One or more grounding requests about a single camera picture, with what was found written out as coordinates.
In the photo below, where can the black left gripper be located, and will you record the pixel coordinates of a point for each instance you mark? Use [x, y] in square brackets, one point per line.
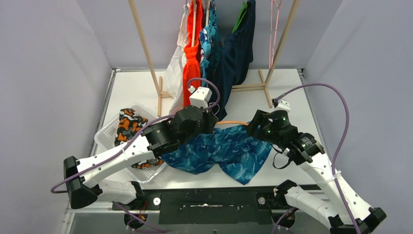
[210, 119]

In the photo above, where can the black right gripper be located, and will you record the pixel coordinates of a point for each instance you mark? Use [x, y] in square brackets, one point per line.
[262, 118]

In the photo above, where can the orange wooden hanger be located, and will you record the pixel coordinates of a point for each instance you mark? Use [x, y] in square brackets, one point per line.
[232, 122]

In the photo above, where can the blue leaf print shorts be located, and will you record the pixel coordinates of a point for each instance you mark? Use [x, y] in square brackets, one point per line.
[237, 154]

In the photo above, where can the pink wire hanger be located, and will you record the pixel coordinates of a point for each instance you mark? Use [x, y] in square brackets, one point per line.
[275, 7]

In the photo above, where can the camouflage orange black shorts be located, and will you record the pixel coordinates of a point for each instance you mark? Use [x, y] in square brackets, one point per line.
[130, 122]

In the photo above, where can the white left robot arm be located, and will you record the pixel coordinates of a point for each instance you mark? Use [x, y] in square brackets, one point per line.
[86, 179]

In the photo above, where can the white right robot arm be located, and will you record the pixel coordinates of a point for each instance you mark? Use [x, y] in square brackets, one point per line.
[345, 212]

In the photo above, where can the orange mesh shorts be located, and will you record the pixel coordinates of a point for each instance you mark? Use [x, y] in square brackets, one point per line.
[192, 67]

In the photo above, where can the navy blue shorts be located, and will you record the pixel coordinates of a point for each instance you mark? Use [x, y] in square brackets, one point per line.
[237, 54]

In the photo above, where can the teal shark print shorts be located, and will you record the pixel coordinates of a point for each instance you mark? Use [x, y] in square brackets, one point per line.
[211, 45]

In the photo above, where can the green hanger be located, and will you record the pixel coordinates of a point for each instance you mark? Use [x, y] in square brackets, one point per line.
[240, 16]

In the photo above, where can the left wooden hanger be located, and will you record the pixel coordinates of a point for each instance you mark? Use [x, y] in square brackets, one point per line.
[194, 4]

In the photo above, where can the white garment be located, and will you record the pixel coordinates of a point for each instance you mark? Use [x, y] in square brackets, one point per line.
[174, 72]

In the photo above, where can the wooden clothes rack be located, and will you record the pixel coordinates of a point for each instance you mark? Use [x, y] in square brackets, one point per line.
[265, 80]

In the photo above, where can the white plastic basket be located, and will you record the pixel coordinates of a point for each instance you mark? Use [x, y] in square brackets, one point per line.
[105, 138]

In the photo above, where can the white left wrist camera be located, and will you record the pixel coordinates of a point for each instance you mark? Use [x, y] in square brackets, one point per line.
[199, 97]

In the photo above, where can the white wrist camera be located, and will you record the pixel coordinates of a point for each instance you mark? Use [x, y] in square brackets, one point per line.
[281, 104]
[199, 97]

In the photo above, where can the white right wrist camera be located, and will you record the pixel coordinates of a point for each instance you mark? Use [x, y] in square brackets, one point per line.
[281, 104]

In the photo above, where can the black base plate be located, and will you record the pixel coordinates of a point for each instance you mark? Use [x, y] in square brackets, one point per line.
[155, 209]

